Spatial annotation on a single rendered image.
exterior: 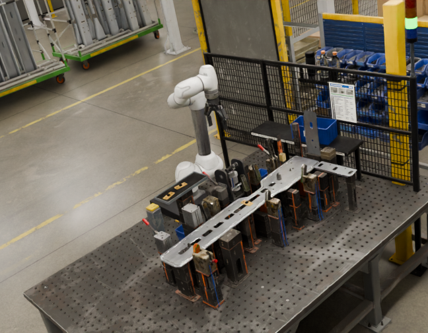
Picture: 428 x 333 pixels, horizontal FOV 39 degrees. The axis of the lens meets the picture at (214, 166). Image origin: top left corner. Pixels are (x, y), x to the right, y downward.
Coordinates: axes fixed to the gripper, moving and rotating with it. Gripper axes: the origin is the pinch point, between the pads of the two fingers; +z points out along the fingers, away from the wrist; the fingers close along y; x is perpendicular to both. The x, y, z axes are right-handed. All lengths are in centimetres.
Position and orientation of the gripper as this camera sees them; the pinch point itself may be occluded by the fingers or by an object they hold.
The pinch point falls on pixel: (217, 125)
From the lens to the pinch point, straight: 393.9
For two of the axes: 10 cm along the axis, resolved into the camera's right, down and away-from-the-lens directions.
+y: 7.1, 2.1, -6.7
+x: 6.8, -4.5, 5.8
